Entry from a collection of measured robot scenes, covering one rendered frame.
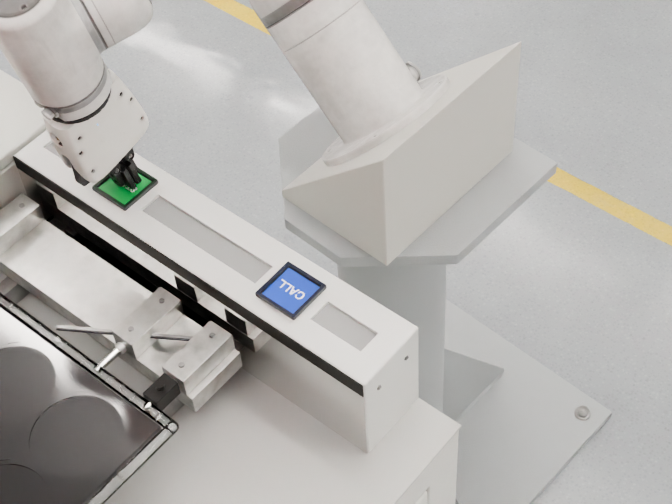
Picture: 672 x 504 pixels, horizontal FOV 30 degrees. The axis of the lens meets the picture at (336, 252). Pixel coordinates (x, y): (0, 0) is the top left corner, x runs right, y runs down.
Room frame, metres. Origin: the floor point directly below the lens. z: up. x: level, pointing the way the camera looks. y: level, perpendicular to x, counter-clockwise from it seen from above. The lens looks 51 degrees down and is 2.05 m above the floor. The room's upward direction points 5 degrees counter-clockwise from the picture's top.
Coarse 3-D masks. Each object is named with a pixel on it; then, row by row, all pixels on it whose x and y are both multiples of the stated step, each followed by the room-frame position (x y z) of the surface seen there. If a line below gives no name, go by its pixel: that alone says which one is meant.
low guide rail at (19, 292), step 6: (0, 282) 0.98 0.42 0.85; (6, 282) 0.97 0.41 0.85; (12, 282) 0.97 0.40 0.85; (0, 288) 0.97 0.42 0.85; (6, 288) 0.97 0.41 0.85; (12, 288) 0.97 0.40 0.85; (18, 288) 0.97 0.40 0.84; (6, 294) 0.96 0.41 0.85; (12, 294) 0.96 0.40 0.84; (18, 294) 0.97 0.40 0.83; (24, 294) 0.97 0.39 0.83; (12, 300) 0.96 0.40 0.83; (18, 300) 0.97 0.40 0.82
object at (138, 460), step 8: (168, 424) 0.72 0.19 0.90; (160, 432) 0.71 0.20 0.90; (168, 432) 0.71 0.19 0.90; (152, 440) 0.70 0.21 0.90; (160, 440) 0.70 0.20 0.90; (144, 448) 0.69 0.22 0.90; (152, 448) 0.69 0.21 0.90; (136, 456) 0.68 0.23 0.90; (144, 456) 0.68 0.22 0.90; (128, 464) 0.67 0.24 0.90; (136, 464) 0.67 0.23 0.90; (128, 472) 0.66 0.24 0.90; (112, 480) 0.66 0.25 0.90; (120, 480) 0.66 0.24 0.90; (104, 488) 0.65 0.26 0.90; (112, 488) 0.65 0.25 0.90; (96, 496) 0.64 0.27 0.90; (104, 496) 0.64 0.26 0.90
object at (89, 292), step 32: (0, 256) 0.99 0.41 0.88; (32, 256) 0.99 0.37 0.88; (64, 256) 0.98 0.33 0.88; (96, 256) 0.98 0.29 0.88; (32, 288) 0.95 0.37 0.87; (64, 288) 0.93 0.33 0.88; (96, 288) 0.93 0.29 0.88; (128, 288) 0.93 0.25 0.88; (96, 320) 0.88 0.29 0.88; (192, 320) 0.87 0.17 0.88; (160, 352) 0.83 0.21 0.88
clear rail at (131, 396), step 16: (0, 304) 0.90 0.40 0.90; (16, 304) 0.90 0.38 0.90; (32, 320) 0.87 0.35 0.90; (48, 336) 0.85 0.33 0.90; (64, 352) 0.83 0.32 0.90; (80, 352) 0.82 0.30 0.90; (96, 368) 0.80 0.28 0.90; (112, 384) 0.78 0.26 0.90; (128, 400) 0.76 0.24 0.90; (144, 400) 0.75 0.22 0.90; (160, 416) 0.73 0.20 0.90
